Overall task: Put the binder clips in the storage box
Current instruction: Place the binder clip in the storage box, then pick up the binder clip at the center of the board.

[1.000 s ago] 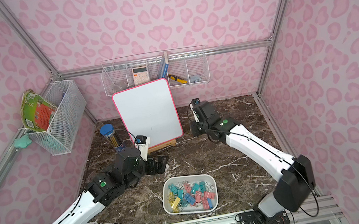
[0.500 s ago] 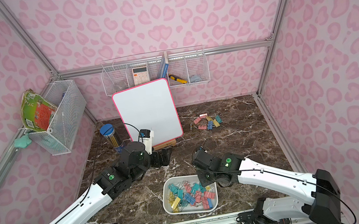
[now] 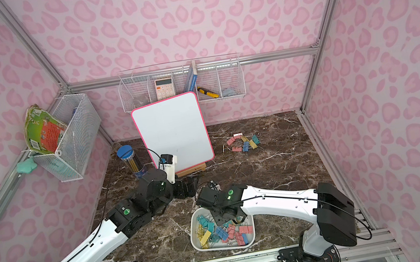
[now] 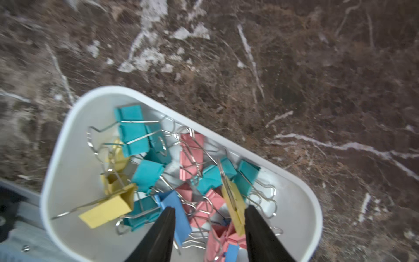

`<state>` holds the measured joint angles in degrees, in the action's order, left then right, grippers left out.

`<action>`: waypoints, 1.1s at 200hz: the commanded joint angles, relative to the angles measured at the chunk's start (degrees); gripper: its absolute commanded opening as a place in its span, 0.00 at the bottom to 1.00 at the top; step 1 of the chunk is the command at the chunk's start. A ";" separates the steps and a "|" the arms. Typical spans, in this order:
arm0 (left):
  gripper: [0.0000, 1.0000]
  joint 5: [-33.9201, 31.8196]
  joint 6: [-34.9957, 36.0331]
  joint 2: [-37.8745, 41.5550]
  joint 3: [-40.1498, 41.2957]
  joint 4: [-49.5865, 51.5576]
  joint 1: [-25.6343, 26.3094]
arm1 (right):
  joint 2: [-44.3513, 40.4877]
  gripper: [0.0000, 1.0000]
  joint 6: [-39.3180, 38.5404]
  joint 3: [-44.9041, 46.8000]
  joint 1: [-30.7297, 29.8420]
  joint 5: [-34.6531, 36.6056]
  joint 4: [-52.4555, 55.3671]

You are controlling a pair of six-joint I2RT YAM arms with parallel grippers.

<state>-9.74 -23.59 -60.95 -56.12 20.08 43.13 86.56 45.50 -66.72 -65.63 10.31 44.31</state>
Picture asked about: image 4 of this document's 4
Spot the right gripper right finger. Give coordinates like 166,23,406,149
244,205,295,262

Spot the pink binder clip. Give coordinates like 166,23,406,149
189,189,225,228
179,127,204,185

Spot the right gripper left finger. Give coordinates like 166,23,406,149
125,207,176,262

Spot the teal binder clip lone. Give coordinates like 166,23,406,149
86,104,161,158

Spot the blue binder clip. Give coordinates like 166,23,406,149
223,243,240,262
155,190,192,247

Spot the white plastic storage tray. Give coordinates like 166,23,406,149
40,86,323,262

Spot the yellow binder clip lone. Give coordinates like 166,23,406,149
100,173,129,195

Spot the large teal binder clip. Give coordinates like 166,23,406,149
233,159,278,219

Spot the yellow binder clip pile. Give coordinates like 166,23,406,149
51,183,138,229

